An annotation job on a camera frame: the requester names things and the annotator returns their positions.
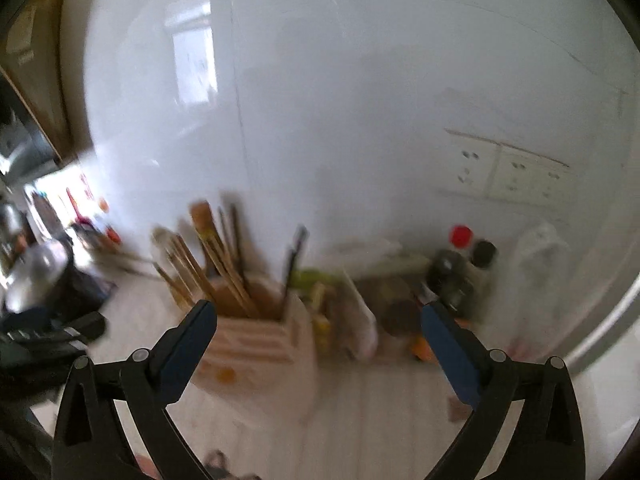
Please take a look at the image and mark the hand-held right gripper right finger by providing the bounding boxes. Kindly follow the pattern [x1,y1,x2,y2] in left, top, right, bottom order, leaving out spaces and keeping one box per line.
[420,302,586,480]

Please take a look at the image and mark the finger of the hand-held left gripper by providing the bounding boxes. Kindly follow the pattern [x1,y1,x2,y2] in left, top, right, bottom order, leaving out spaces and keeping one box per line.
[7,311,107,347]

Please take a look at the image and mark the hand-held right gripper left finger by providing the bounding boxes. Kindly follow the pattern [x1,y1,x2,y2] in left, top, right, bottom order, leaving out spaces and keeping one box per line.
[52,299,219,480]

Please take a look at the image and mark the light wooden chopstick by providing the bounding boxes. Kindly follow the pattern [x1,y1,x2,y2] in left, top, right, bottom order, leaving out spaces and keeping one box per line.
[199,229,257,319]
[151,259,195,312]
[214,206,252,312]
[166,234,217,307]

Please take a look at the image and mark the cream chopstick holder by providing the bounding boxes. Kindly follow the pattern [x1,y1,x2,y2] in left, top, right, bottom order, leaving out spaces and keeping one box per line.
[189,279,319,422]

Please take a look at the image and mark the dark wooden chopstick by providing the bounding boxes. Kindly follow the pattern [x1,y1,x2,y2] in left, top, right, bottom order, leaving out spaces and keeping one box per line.
[284,224,309,307]
[226,204,249,287]

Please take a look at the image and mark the black glass cooktop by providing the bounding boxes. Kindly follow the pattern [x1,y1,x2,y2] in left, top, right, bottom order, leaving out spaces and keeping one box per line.
[49,269,119,322]

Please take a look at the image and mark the steel pot on stove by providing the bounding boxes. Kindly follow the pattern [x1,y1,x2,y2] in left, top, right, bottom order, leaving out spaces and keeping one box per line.
[1,241,69,314]

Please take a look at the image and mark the black capped sauce bottle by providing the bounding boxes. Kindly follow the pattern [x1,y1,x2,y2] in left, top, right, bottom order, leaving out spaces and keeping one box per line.
[449,239,499,312]

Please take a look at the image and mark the white plastic bag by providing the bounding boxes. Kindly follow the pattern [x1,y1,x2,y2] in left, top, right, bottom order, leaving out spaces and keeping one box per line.
[499,221,572,362]

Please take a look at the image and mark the cat printed mat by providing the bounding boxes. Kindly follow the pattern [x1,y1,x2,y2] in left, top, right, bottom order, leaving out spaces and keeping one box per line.
[29,259,503,480]

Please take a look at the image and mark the clear plastic snack bag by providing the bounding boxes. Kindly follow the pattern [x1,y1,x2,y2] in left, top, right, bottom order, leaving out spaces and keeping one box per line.
[291,266,379,362]

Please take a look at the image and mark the red capped sauce bottle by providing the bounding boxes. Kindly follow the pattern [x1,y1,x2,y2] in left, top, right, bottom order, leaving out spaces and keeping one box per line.
[429,224,474,302]

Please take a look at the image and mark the dark soy sauce bottle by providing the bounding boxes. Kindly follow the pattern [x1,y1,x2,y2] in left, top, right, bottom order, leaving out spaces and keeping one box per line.
[189,201,217,261]

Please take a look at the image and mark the black range hood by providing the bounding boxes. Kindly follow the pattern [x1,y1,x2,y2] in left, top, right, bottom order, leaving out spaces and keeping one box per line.
[0,79,59,177]

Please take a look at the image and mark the white wall socket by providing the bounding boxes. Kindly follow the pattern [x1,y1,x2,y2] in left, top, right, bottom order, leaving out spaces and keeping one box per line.
[536,159,572,207]
[446,129,502,194]
[491,144,544,204]

